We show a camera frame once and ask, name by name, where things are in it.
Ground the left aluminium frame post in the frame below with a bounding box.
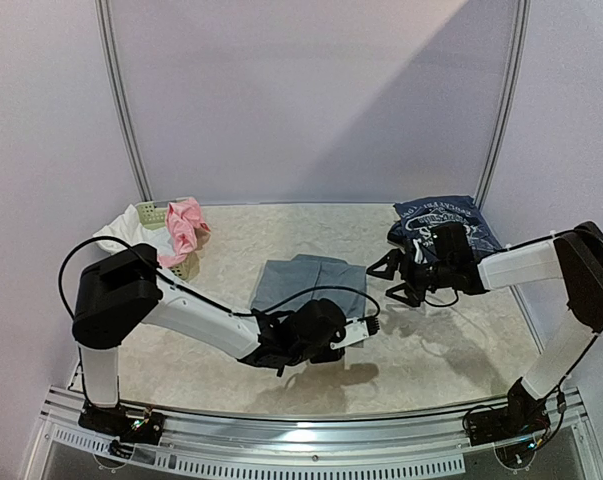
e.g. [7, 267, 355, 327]
[95, 0, 152, 201]

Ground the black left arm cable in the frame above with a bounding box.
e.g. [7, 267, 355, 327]
[58, 237, 382, 381]

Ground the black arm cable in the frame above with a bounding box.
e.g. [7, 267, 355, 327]
[423, 232, 603, 396]
[58, 237, 382, 381]

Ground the right aluminium frame post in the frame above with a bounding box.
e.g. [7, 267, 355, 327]
[474, 0, 530, 210]

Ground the aluminium front rail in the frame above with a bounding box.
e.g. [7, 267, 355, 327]
[23, 387, 603, 479]

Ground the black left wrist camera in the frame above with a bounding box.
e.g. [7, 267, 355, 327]
[290, 298, 382, 354]

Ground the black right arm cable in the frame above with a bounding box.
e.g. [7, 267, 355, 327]
[423, 232, 603, 396]

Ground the aluminium frame post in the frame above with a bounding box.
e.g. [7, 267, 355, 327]
[474, 0, 530, 210]
[95, 0, 152, 201]

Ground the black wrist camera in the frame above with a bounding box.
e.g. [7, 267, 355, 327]
[290, 298, 382, 354]
[415, 222, 475, 265]

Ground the grey garment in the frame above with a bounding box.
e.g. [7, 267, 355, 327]
[251, 254, 367, 318]

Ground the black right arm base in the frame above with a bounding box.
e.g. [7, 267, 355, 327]
[461, 378, 567, 450]

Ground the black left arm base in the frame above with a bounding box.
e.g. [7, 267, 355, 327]
[78, 400, 166, 445]

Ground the beige perforated laundry basket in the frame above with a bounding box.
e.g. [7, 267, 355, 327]
[109, 199, 202, 282]

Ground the white garment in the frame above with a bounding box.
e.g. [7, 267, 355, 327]
[93, 204, 174, 256]

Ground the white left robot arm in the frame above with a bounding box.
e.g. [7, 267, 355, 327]
[72, 245, 346, 434]

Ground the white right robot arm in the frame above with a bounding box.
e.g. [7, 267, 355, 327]
[367, 221, 603, 400]

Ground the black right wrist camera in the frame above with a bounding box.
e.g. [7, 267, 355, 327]
[415, 222, 475, 265]

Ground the pink garment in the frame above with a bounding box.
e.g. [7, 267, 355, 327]
[158, 197, 211, 268]

